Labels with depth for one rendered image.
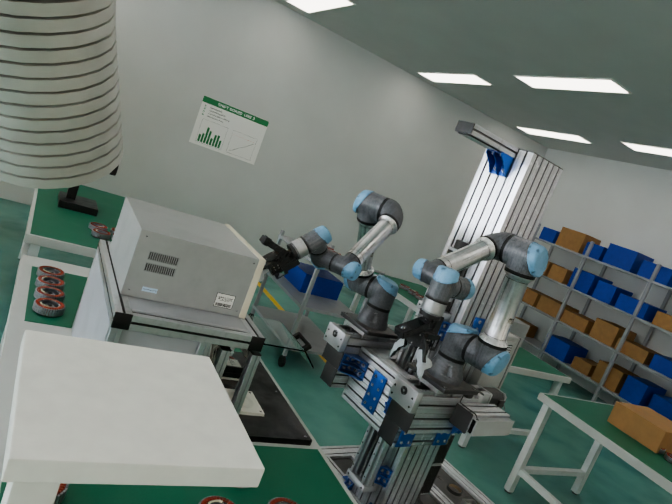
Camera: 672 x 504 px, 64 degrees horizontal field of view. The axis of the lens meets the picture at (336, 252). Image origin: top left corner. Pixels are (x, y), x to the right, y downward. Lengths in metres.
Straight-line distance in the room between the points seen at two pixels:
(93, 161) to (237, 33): 6.57
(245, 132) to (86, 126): 6.63
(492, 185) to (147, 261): 1.52
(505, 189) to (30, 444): 2.05
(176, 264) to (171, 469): 0.90
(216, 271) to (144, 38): 5.50
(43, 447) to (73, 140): 0.40
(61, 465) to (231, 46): 6.63
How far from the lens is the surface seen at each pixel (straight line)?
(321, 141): 7.68
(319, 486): 1.80
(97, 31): 0.64
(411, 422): 2.21
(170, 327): 1.57
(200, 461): 0.87
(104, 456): 0.83
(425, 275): 1.86
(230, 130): 7.23
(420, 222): 8.82
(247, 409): 1.98
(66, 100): 0.65
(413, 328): 1.70
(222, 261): 1.68
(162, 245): 1.63
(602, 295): 8.20
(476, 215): 2.50
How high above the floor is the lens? 1.67
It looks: 8 degrees down
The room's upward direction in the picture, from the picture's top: 21 degrees clockwise
